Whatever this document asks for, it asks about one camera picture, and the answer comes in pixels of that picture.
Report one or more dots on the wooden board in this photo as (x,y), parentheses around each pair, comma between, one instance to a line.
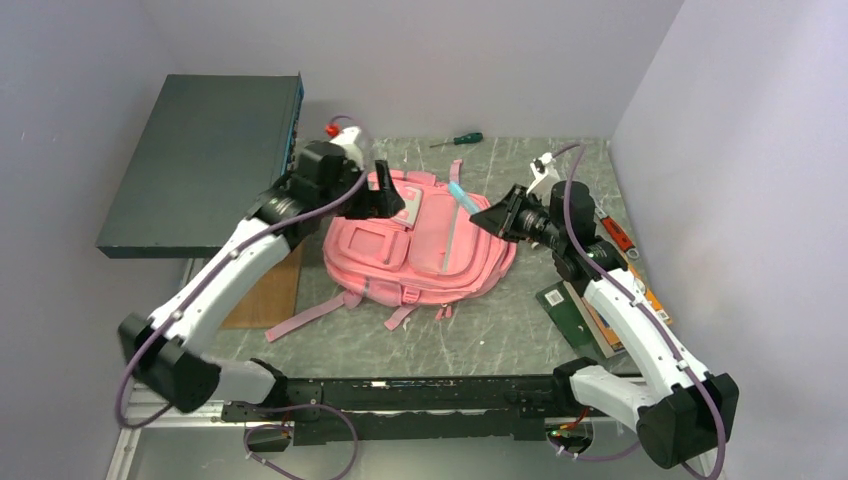
(271,300)

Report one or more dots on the dark green book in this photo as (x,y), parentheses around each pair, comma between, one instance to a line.
(569,315)

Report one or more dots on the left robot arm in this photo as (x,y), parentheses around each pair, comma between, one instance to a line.
(165,351)

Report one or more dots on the light blue marker pen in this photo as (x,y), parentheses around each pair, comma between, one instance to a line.
(463,198)

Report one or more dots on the pink student backpack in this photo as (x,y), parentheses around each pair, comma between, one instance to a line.
(428,254)

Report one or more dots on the red adjustable wrench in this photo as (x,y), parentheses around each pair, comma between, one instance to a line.
(620,238)

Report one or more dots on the dark grey flat box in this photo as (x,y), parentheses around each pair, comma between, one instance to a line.
(210,145)

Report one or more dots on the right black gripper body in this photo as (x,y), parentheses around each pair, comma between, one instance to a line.
(528,220)

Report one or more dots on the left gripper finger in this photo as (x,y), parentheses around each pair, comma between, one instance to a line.
(382,205)
(384,179)

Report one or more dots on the green handled screwdriver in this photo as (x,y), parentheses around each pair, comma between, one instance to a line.
(466,139)

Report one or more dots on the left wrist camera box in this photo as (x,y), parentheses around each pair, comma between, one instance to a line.
(352,139)

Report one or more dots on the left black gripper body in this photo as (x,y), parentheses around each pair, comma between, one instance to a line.
(351,208)

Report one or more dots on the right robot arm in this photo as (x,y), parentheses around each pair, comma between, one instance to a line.
(682,410)

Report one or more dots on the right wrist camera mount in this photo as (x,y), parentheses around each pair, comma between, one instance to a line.
(544,176)

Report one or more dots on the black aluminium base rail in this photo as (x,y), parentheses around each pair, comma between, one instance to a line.
(522,408)

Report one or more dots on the orange comic book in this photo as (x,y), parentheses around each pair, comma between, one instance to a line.
(649,295)

